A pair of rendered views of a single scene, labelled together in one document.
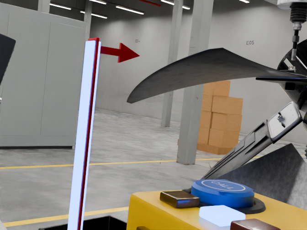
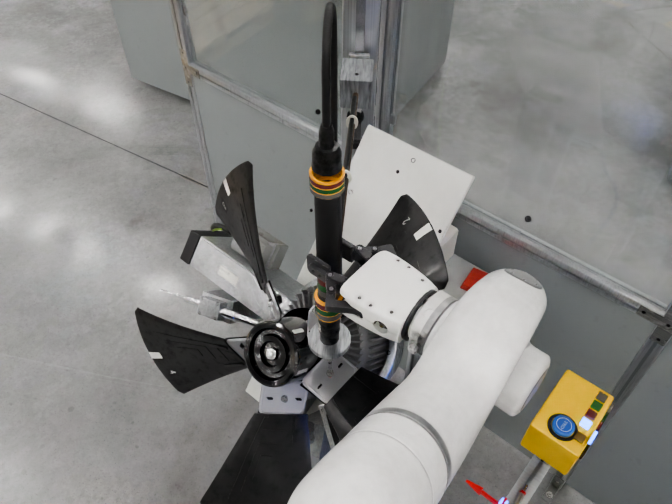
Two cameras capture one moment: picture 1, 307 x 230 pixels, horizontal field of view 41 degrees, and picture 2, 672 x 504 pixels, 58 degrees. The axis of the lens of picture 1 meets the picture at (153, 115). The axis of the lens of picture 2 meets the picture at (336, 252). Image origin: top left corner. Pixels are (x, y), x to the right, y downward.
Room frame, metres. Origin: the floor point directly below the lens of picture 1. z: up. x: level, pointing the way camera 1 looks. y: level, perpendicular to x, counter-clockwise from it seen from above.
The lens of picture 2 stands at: (0.82, 0.32, 2.14)
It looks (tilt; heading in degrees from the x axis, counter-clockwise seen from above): 48 degrees down; 254
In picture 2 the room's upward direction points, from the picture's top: straight up
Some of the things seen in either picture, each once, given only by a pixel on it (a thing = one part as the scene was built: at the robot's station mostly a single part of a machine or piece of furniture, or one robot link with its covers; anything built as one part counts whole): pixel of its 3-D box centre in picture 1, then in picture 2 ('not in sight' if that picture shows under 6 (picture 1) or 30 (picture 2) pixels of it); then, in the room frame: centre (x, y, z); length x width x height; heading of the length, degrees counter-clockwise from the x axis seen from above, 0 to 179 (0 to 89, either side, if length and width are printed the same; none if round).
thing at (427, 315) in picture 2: not in sight; (430, 323); (0.58, -0.07, 1.50); 0.09 x 0.03 x 0.08; 33
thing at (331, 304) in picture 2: not in sight; (353, 300); (0.66, -0.13, 1.51); 0.08 x 0.06 x 0.01; 5
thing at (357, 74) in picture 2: not in sight; (357, 81); (0.44, -0.80, 1.39); 0.10 x 0.07 x 0.09; 68
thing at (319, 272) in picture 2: not in sight; (320, 278); (0.69, -0.18, 1.51); 0.07 x 0.03 x 0.03; 123
